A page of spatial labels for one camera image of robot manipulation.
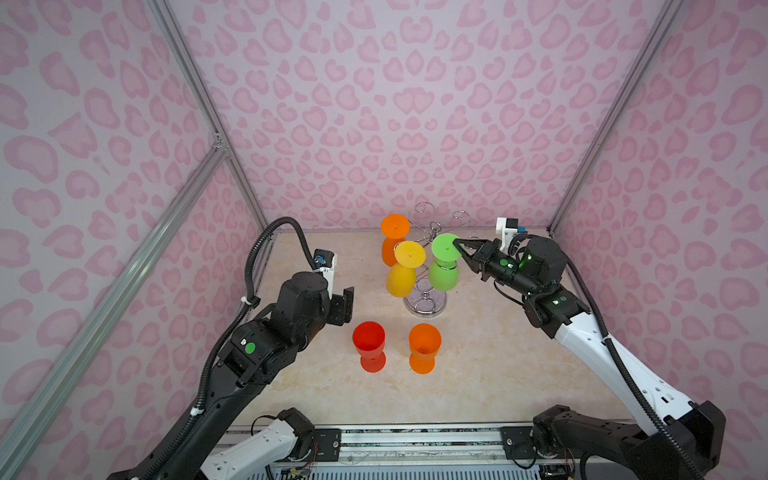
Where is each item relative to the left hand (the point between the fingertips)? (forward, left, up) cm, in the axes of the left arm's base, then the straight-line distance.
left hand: (338, 282), depth 65 cm
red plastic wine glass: (-5, -5, -19) cm, 20 cm away
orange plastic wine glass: (-6, -20, -20) cm, 29 cm away
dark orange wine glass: (+17, -12, -1) cm, 21 cm away
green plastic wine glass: (+7, -25, -8) cm, 27 cm away
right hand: (+7, -26, +5) cm, 27 cm away
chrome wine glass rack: (+15, -22, -34) cm, 43 cm away
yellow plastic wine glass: (+7, -14, -8) cm, 18 cm away
